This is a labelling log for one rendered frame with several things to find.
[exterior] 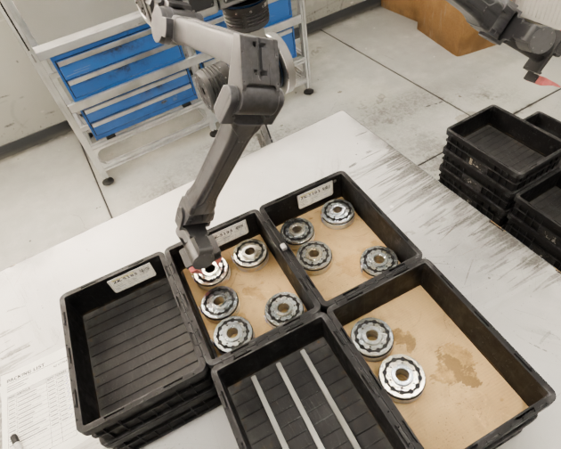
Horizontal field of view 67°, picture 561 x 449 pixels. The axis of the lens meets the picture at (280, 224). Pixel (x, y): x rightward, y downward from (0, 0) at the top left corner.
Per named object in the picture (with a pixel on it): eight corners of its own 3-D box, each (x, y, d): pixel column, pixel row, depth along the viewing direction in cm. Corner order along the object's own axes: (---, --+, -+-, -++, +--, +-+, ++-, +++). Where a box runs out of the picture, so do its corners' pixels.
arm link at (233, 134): (277, 79, 77) (223, 75, 71) (288, 103, 74) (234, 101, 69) (207, 207, 109) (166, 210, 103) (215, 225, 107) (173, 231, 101)
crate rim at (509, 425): (324, 314, 103) (323, 308, 101) (425, 261, 109) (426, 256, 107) (433, 481, 77) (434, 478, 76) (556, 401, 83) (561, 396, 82)
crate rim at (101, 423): (62, 300, 116) (58, 295, 114) (165, 254, 122) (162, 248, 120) (82, 439, 91) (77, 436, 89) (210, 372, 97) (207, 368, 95)
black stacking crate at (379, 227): (264, 232, 135) (257, 208, 127) (343, 196, 141) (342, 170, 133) (326, 330, 110) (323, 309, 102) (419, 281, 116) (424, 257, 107)
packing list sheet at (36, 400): (-6, 380, 126) (-7, 379, 125) (69, 340, 131) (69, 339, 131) (4, 491, 105) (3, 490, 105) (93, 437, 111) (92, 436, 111)
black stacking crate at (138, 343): (80, 317, 123) (60, 297, 115) (175, 273, 129) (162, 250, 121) (102, 449, 98) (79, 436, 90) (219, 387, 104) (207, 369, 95)
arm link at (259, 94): (296, 38, 70) (244, 30, 64) (282, 118, 76) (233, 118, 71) (192, 10, 102) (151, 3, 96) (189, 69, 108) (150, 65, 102)
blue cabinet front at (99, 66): (96, 139, 271) (49, 57, 230) (197, 97, 289) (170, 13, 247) (97, 142, 270) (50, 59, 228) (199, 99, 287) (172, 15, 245)
